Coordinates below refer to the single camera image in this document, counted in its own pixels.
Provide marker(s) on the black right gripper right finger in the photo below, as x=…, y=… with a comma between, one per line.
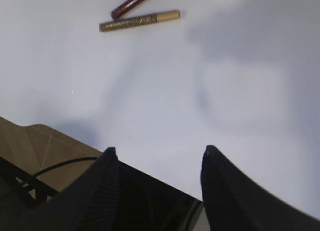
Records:
x=234, y=202

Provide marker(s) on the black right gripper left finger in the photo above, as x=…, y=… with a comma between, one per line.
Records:
x=90, y=203

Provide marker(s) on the gold glitter pen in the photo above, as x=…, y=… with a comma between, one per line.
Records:
x=138, y=21

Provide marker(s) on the red glitter pen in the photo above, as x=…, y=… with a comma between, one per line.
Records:
x=124, y=8

